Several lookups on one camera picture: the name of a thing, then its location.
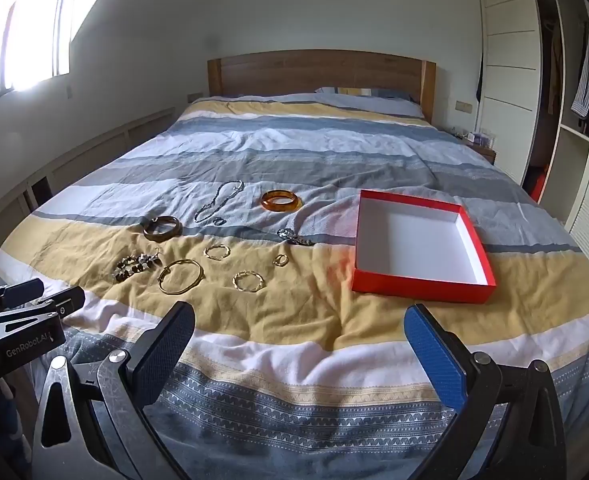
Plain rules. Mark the window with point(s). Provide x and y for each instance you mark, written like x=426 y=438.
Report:
x=29 y=35

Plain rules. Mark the striped blanket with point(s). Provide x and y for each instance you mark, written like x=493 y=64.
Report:
x=294 y=160

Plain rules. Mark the red cardboard box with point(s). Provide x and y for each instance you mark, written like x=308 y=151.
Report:
x=414 y=240

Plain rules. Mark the low wall cabinet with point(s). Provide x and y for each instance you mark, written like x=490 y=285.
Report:
x=74 y=160

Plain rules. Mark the large thin gold bangle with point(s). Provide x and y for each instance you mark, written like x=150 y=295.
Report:
x=161 y=280

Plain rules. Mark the twisted gold hoop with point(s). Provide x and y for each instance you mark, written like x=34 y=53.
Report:
x=207 y=252
x=235 y=281

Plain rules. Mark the grey pillow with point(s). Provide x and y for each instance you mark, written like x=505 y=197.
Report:
x=369 y=97

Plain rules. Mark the striped hanging shirt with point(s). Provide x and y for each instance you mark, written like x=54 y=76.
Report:
x=581 y=75

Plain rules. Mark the wall switch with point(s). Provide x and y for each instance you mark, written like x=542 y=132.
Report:
x=463 y=106
x=194 y=97

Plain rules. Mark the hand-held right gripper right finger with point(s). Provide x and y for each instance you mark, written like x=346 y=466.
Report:
x=432 y=355

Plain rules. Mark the amber bangle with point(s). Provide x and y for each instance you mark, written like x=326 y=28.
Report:
x=269 y=204

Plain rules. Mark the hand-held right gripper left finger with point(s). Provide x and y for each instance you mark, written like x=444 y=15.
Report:
x=167 y=345

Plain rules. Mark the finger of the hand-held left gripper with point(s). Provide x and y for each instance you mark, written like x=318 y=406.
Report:
x=67 y=302
x=22 y=292

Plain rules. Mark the wooden headboard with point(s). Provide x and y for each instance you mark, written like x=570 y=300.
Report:
x=319 y=72

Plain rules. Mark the wooden nightstand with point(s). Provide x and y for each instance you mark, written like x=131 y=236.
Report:
x=484 y=152

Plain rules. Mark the brown hanging garment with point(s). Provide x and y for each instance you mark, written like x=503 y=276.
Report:
x=555 y=70

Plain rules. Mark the white wardrobe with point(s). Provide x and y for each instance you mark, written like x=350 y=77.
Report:
x=509 y=60

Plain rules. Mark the brown bangle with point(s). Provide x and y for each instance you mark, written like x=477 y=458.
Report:
x=149 y=232

